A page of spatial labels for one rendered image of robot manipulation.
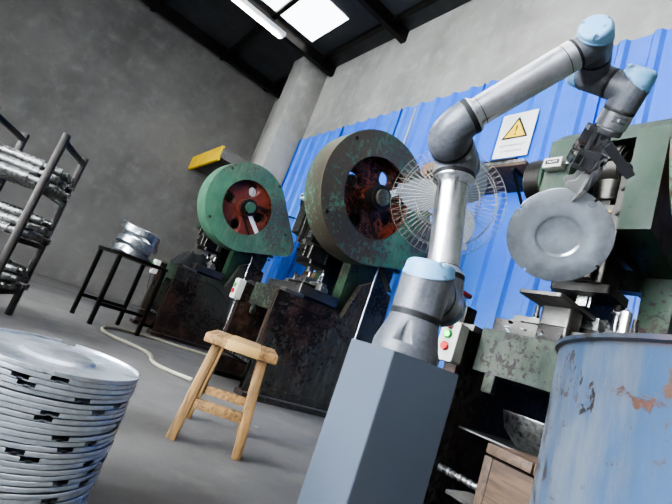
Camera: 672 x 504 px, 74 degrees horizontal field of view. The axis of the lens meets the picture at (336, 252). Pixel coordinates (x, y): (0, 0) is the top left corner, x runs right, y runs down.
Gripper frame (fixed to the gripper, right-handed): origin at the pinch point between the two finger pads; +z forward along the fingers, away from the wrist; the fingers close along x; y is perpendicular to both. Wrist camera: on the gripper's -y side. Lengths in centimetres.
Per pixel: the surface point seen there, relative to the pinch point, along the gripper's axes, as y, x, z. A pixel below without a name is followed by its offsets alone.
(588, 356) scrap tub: 34, 106, -25
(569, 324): -14.4, 9.7, 35.4
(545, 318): -9.2, 5.6, 38.8
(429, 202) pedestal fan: 31, -85, 53
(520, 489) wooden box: 15, 83, 21
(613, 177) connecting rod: -21.6, -37.8, 1.5
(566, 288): -16.5, -9.6, 34.3
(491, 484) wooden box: 18, 80, 26
